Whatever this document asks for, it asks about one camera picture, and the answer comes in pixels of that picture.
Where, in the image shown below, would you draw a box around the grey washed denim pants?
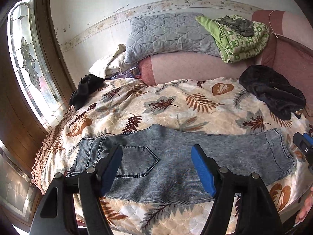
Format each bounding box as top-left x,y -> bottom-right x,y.
67,124 -> 296,205

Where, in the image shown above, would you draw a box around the person right hand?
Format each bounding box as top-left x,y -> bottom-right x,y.
295,186 -> 313,226

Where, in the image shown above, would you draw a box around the black garment right side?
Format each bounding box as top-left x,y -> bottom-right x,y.
239,65 -> 306,120

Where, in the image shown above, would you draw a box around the black garment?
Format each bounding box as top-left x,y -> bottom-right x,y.
69,74 -> 106,110
239,65 -> 306,120

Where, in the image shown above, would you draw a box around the pink padded headboard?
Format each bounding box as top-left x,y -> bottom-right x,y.
139,10 -> 312,112

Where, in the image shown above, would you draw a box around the leaf pattern quilted bedspread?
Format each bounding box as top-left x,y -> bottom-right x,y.
32,78 -> 312,234

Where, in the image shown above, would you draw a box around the green patterned folded blanket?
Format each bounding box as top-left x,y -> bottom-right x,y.
196,15 -> 270,63

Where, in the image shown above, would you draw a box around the black garment left side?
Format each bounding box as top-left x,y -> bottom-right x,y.
69,74 -> 106,110

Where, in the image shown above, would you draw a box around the dark grey crumpled cloth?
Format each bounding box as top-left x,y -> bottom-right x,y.
216,15 -> 254,37

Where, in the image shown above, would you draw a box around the stained glass wooden door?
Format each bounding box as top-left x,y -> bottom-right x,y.
1,0 -> 74,232

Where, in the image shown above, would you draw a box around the cream pillow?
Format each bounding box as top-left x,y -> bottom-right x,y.
89,43 -> 129,79

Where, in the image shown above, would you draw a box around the purple package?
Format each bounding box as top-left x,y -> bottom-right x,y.
111,66 -> 141,80

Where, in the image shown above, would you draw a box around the grey quilted pillow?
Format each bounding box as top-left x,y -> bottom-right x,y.
125,12 -> 220,64

